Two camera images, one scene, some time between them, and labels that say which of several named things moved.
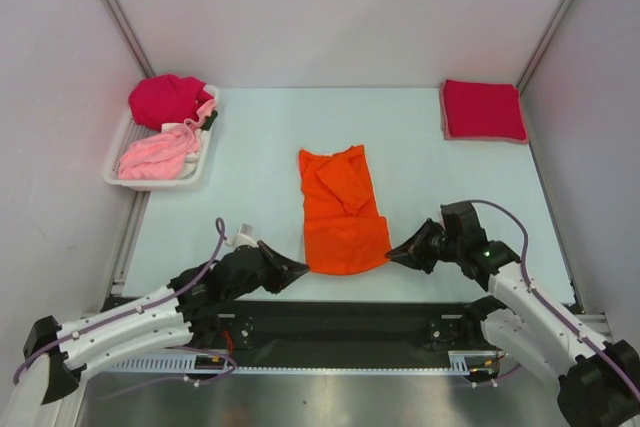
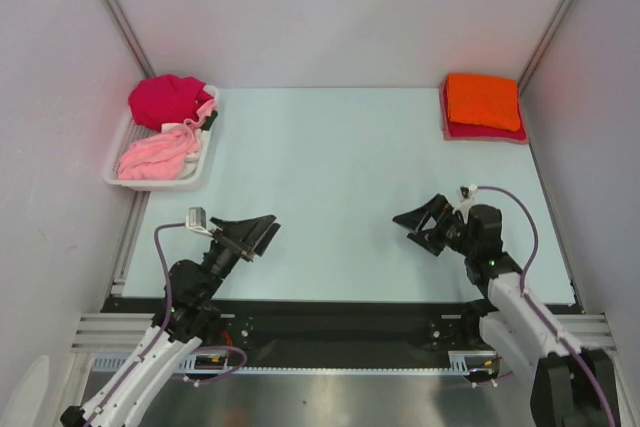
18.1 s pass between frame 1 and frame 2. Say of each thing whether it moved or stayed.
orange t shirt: moved
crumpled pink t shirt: stayed
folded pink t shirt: stayed
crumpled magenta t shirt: stayed
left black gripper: moved
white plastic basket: stayed
